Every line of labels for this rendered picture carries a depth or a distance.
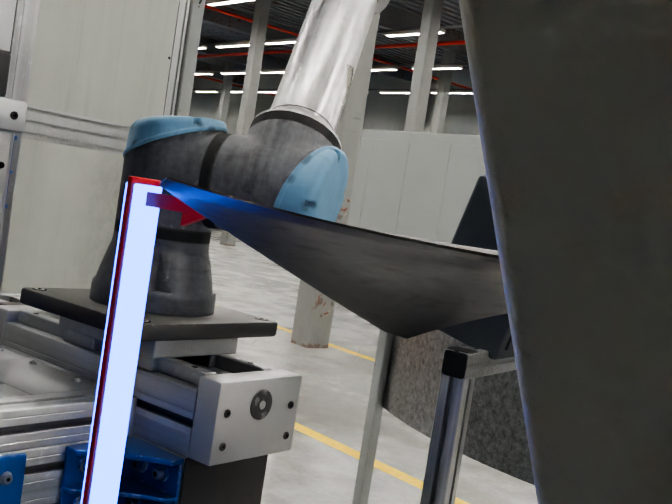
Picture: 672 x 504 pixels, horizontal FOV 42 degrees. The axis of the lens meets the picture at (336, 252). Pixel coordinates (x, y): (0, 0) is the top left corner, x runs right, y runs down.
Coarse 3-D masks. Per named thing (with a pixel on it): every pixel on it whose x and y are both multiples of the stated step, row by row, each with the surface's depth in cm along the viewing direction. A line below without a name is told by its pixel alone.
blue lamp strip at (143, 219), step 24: (144, 192) 52; (144, 216) 52; (144, 240) 53; (144, 264) 53; (120, 288) 52; (144, 288) 53; (120, 312) 52; (120, 336) 52; (120, 360) 52; (120, 384) 53; (120, 408) 53; (120, 432) 53; (96, 456) 52; (120, 456) 54; (96, 480) 52
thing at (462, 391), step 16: (464, 352) 97; (448, 384) 98; (464, 384) 97; (448, 400) 98; (464, 400) 97; (448, 416) 98; (464, 416) 98; (432, 432) 98; (448, 432) 97; (464, 432) 99; (432, 448) 98; (448, 448) 97; (432, 464) 98; (448, 464) 97; (432, 480) 98; (448, 480) 97; (432, 496) 99; (448, 496) 98
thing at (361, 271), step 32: (192, 192) 39; (224, 224) 44; (256, 224) 41; (288, 224) 38; (320, 224) 36; (288, 256) 47; (320, 256) 45; (352, 256) 43; (384, 256) 42; (416, 256) 39; (448, 256) 36; (480, 256) 34; (320, 288) 52; (352, 288) 50; (384, 288) 49; (416, 288) 48; (448, 288) 47; (480, 288) 46; (384, 320) 54; (416, 320) 53; (448, 320) 52
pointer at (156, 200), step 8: (152, 192) 52; (152, 200) 52; (160, 200) 51; (168, 200) 51; (176, 200) 51; (168, 208) 51; (176, 208) 51; (184, 208) 50; (184, 216) 50; (192, 216) 50; (200, 216) 50; (184, 224) 50
